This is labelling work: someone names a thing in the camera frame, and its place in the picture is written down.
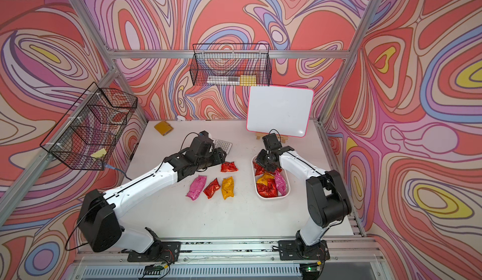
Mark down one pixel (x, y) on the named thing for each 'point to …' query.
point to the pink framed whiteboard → (285, 110)
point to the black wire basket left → (85, 138)
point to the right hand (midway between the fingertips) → (259, 166)
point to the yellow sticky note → (99, 153)
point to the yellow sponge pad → (163, 127)
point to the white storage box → (286, 177)
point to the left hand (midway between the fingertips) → (225, 155)
